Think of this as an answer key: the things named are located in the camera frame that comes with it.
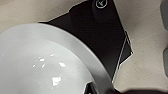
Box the black robot body part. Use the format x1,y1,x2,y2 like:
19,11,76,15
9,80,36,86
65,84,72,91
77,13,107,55
83,81,168,94

